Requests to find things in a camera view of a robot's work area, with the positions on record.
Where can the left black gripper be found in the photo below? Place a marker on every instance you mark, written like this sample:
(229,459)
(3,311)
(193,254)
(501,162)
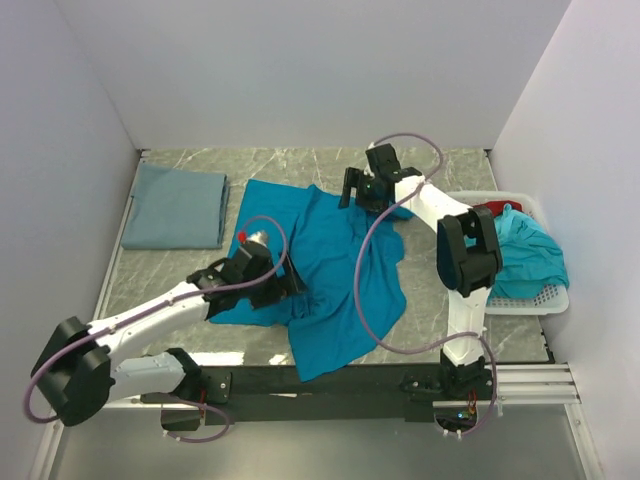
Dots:
(279,282)

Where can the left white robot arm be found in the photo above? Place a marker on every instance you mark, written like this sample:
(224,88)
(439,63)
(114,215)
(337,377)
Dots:
(83,367)

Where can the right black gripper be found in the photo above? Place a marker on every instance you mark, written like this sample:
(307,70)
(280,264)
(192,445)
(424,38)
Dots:
(353,185)

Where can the folded grey-blue t shirt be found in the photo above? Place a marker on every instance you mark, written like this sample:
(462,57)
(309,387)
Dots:
(175,209)

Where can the bright blue t shirt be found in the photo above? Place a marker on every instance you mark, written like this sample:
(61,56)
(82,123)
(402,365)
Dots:
(349,303)

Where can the teal t shirt in basket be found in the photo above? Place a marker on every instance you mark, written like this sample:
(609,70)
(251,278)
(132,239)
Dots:
(531,258)

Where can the aluminium rail frame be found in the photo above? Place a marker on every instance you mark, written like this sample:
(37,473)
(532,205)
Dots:
(514,383)

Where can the red t shirt in basket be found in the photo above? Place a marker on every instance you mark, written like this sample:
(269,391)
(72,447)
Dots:
(497,207)

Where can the white plastic laundry basket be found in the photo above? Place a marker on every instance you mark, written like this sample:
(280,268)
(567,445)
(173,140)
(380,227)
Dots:
(551,299)

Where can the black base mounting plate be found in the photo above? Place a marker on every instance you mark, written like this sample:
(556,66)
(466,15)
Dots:
(379,391)

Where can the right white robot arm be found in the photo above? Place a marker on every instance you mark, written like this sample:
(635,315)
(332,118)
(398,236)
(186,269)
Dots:
(468,259)

